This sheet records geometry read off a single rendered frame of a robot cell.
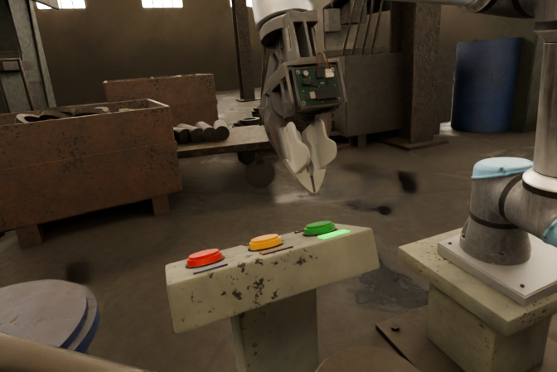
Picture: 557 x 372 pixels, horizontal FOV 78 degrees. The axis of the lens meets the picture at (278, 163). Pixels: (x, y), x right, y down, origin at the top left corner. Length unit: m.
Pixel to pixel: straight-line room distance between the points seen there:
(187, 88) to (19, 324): 3.05
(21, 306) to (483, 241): 0.96
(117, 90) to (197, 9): 8.55
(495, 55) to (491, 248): 3.07
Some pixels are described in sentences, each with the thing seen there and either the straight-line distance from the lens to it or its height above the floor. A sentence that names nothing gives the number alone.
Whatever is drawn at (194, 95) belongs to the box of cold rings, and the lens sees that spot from 3.61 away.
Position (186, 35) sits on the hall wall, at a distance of 11.71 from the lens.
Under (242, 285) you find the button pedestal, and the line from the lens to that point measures 0.38.
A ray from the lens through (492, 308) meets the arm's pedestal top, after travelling 0.89.
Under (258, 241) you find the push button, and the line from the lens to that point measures 0.42.
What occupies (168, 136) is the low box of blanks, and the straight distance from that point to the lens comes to 2.04.
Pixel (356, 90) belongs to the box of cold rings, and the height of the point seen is 0.52.
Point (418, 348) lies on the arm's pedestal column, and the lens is 1.16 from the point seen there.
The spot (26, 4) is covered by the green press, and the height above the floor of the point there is 1.67.
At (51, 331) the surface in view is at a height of 0.43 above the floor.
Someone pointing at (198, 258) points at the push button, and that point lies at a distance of 0.40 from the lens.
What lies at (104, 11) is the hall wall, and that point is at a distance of 11.70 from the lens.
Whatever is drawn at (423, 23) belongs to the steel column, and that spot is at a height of 1.03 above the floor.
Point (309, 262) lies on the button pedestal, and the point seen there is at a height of 0.60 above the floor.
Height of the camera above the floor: 0.82
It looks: 16 degrees down
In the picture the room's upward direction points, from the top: 4 degrees counter-clockwise
